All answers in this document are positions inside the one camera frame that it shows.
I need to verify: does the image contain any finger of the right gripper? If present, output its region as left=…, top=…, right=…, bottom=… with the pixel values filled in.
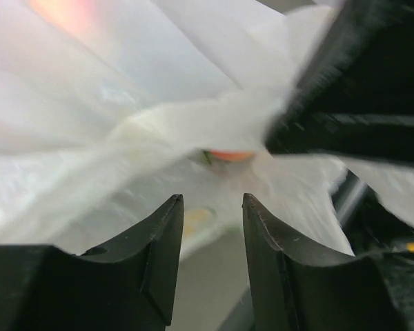
left=265, top=1, right=414, bottom=166

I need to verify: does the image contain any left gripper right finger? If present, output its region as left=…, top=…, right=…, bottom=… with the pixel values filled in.
left=242, top=194, right=414, bottom=330

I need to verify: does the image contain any orange peach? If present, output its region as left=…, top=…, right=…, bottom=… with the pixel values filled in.
left=209, top=150, right=254, bottom=162

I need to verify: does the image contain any white plastic fruit bag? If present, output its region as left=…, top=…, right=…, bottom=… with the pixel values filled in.
left=0, top=1, right=414, bottom=254

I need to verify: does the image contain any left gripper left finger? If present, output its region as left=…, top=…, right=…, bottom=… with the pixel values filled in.
left=0, top=194, right=184, bottom=330

